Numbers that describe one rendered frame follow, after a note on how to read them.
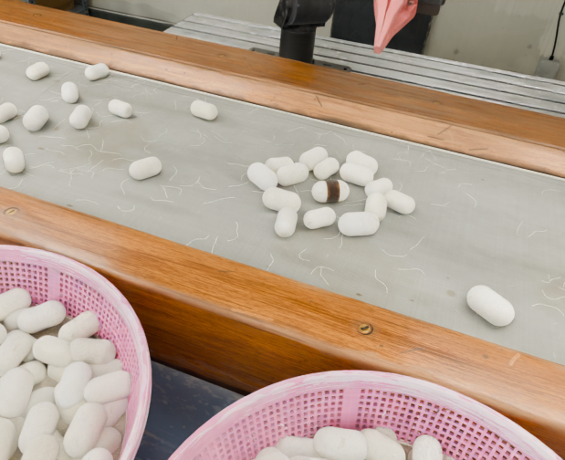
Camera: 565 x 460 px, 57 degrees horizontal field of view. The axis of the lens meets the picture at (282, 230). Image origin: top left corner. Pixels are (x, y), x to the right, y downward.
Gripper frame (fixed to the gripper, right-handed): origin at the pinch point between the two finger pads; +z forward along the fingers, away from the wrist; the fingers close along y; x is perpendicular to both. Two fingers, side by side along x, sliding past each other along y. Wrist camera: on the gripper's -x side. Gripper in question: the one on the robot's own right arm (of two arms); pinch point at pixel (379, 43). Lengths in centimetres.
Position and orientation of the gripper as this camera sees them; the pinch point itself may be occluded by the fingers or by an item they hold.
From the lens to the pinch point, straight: 58.1
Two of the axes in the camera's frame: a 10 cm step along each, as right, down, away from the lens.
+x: 1.7, 2.2, 9.6
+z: -3.1, 9.4, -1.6
